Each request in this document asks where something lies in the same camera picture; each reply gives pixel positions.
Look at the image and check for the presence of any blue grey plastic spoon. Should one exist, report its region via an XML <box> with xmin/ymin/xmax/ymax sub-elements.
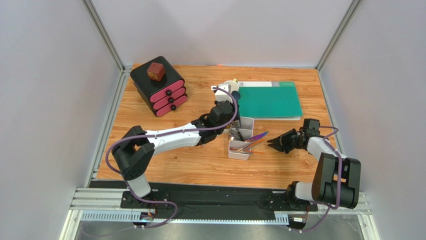
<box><xmin>231</xmin><ymin>90</ymin><xmax>241</xmax><ymax>121</ymax></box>

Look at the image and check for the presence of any iridescent purple knife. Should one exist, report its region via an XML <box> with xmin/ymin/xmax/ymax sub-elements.
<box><xmin>245</xmin><ymin>131</ymin><xmax>269</xmax><ymax>143</ymax></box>

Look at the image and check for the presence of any white compartment organizer box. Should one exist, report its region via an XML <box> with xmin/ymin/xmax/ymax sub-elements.
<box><xmin>227</xmin><ymin>117</ymin><xmax>255</xmax><ymax>161</ymax></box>

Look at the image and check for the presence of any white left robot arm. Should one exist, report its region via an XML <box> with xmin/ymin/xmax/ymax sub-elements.
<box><xmin>105</xmin><ymin>101</ymin><xmax>238</xmax><ymax>201</ymax></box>

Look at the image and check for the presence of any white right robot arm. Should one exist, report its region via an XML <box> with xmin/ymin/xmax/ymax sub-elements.
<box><xmin>267</xmin><ymin>118</ymin><xmax>361</xmax><ymax>210</ymax></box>

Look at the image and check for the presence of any pale yellow mug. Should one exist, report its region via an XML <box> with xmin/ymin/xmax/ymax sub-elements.
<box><xmin>224</xmin><ymin>78</ymin><xmax>240</xmax><ymax>94</ymax></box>

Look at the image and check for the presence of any green notebook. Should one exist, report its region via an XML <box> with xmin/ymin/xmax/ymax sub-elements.
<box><xmin>238</xmin><ymin>81</ymin><xmax>303</xmax><ymax>120</ymax></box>

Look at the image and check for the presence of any black pink drawer box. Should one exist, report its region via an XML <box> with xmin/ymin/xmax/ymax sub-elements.
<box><xmin>130</xmin><ymin>56</ymin><xmax>188</xmax><ymax>117</ymax></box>

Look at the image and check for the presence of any red brown cube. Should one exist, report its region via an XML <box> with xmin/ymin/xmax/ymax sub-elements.
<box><xmin>146</xmin><ymin>62</ymin><xmax>165</xmax><ymax>82</ymax></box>

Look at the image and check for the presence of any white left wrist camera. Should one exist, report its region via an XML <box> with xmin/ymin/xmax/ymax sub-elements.
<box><xmin>211</xmin><ymin>83</ymin><xmax>233</xmax><ymax>104</ymax></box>

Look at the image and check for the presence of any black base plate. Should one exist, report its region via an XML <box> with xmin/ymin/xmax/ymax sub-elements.
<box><xmin>120</xmin><ymin>183</ymin><xmax>318</xmax><ymax>221</ymax></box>

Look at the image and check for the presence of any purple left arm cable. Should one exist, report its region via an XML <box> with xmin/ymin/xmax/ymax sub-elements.
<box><xmin>105</xmin><ymin>86</ymin><xmax>239</xmax><ymax>229</ymax></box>

